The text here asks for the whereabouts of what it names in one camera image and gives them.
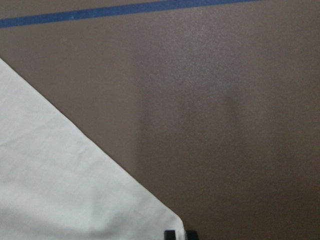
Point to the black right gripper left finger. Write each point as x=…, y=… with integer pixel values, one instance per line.
x=170, y=235

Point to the cream long-sleeve cat shirt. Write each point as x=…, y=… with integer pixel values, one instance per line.
x=57, y=184

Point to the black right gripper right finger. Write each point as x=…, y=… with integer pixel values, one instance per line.
x=191, y=235

